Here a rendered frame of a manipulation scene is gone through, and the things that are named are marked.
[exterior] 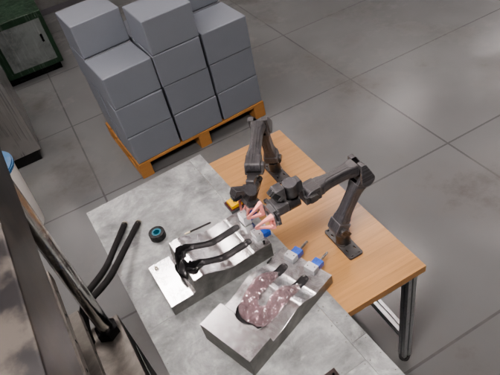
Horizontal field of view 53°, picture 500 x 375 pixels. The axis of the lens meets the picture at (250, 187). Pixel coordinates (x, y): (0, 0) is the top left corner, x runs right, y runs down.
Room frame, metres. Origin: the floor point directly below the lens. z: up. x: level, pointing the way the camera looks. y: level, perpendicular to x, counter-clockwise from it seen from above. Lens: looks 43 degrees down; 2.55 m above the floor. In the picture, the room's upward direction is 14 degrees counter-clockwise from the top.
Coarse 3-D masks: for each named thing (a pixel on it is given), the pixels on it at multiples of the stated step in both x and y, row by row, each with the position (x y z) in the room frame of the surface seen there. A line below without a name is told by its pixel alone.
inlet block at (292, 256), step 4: (304, 244) 1.39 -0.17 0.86; (296, 248) 1.38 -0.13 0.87; (300, 248) 1.38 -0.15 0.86; (288, 252) 1.35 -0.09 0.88; (292, 252) 1.35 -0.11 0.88; (296, 252) 1.35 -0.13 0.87; (300, 252) 1.35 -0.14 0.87; (284, 256) 1.34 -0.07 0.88; (288, 256) 1.33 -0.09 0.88; (292, 256) 1.33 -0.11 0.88; (296, 256) 1.33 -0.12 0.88; (300, 256) 1.34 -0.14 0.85; (288, 260) 1.33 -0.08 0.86; (292, 260) 1.31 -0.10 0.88; (296, 260) 1.32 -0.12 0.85
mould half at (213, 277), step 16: (224, 224) 1.60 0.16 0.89; (240, 224) 1.57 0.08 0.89; (176, 240) 1.53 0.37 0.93; (192, 240) 1.52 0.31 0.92; (224, 240) 1.51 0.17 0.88; (240, 240) 1.48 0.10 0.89; (192, 256) 1.42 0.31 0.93; (208, 256) 1.42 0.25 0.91; (240, 256) 1.39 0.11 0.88; (256, 256) 1.39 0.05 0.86; (160, 272) 1.44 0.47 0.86; (176, 272) 1.41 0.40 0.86; (192, 272) 1.33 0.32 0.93; (208, 272) 1.31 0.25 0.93; (224, 272) 1.33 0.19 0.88; (240, 272) 1.36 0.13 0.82; (160, 288) 1.35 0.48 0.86; (176, 288) 1.33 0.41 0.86; (192, 288) 1.31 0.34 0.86; (208, 288) 1.30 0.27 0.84; (176, 304) 1.25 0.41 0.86; (192, 304) 1.27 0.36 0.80
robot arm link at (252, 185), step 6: (264, 162) 1.64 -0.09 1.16; (264, 168) 1.62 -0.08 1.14; (246, 174) 1.63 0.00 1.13; (252, 174) 1.61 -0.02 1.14; (258, 174) 1.60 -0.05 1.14; (246, 180) 1.55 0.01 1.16; (252, 180) 1.55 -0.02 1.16; (246, 186) 1.54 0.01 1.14; (252, 186) 1.53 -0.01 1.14; (258, 186) 1.55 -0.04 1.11; (246, 192) 1.53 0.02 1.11; (252, 192) 1.53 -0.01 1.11
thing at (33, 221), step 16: (16, 192) 1.24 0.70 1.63; (32, 208) 1.26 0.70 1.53; (32, 224) 1.22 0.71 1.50; (48, 240) 1.23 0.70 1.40; (48, 256) 1.22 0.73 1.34; (64, 256) 1.25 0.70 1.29; (64, 272) 1.22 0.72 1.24; (80, 288) 1.23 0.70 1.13; (80, 304) 1.22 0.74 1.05; (96, 304) 1.24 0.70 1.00; (96, 320) 1.22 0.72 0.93; (112, 320) 1.27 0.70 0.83; (112, 336) 1.21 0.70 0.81
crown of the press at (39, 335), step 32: (0, 160) 1.07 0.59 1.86; (0, 192) 0.82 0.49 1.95; (0, 224) 0.66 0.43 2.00; (0, 256) 0.58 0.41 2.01; (32, 256) 0.69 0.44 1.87; (0, 288) 0.51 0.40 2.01; (32, 288) 0.55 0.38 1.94; (0, 320) 0.45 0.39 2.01; (32, 320) 0.44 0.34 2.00; (0, 352) 0.40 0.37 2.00; (32, 352) 0.39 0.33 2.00; (64, 352) 0.46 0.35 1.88
